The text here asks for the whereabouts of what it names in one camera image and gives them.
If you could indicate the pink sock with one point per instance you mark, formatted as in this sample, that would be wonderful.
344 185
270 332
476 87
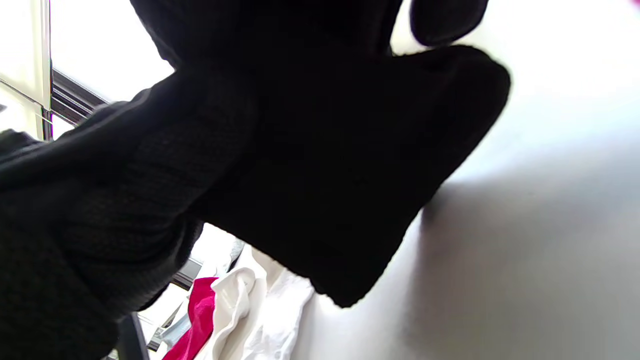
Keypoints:
200 315

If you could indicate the person's right hand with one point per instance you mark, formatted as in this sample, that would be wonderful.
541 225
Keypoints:
275 30

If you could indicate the black sock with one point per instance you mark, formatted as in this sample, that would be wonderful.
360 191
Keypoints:
150 190
350 175

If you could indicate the white sock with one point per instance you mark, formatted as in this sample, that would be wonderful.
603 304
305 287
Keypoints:
280 325
230 300

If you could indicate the person's left hand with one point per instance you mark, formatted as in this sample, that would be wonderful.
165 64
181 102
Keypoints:
40 300

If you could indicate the dark window frame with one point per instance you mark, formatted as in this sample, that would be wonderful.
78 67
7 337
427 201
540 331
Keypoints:
75 100

